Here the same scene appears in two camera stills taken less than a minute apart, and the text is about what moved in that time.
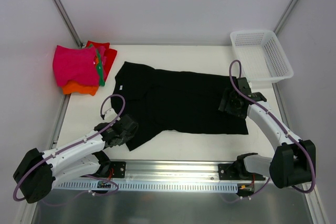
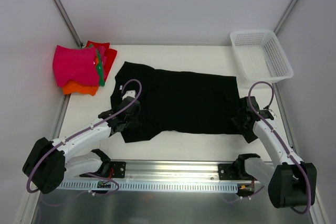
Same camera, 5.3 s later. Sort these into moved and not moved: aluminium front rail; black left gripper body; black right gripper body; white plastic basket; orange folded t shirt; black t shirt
Moved: black left gripper body; black right gripper body
Not moved: orange folded t shirt; black t shirt; white plastic basket; aluminium front rail
